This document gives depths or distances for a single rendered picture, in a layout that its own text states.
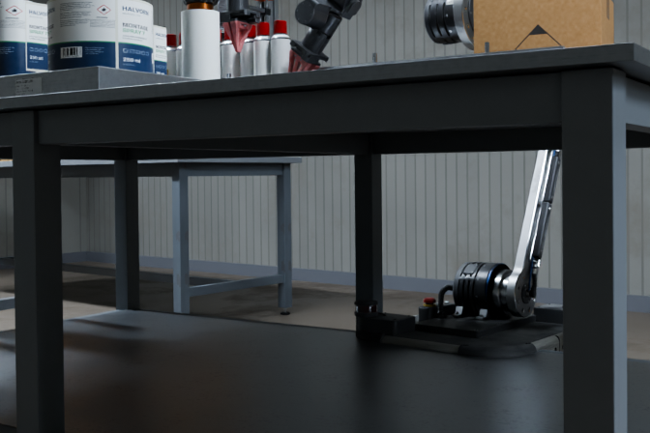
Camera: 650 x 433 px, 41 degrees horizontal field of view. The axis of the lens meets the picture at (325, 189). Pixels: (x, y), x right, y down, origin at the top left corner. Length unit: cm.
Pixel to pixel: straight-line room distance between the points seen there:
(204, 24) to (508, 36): 72
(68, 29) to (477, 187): 352
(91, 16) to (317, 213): 405
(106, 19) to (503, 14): 97
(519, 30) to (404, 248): 319
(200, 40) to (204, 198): 438
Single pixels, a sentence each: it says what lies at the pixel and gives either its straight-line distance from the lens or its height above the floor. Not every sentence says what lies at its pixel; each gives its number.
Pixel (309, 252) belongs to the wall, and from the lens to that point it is 568.
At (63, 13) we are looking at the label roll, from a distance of 172.
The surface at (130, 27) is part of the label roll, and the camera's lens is 170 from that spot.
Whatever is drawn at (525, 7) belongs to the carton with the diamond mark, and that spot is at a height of 108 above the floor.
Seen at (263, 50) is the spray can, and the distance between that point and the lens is 227.
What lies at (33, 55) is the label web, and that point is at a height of 95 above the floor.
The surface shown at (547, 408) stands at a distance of 184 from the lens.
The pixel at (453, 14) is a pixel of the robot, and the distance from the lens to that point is 243.
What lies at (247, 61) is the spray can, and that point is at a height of 99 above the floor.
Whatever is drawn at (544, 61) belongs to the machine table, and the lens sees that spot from 104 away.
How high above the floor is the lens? 69
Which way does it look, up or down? 1 degrees down
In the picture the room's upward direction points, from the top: 1 degrees counter-clockwise
